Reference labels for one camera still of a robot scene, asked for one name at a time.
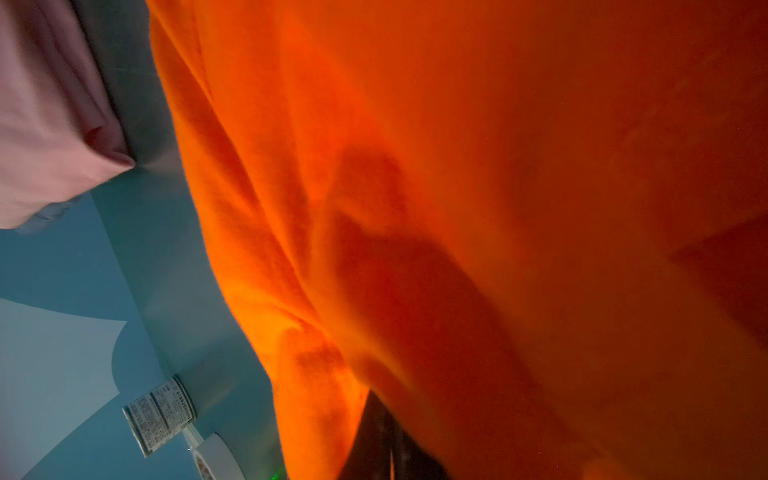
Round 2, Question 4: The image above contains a white tape roll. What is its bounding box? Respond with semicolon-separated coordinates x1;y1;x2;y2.
192;434;245;480

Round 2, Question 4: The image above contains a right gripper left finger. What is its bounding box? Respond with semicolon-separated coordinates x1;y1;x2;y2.
338;392;395;480

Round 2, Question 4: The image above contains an orange t shirt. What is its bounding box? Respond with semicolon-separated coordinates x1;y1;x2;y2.
148;1;767;479

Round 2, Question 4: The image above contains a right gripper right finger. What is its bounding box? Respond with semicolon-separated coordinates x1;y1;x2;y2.
392;424;450;480

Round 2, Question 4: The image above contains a pink folded t shirt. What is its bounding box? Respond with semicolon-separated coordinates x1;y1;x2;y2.
1;1;136;230

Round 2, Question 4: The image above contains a silver tin can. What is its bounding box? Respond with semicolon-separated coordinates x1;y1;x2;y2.
122;375;197;458

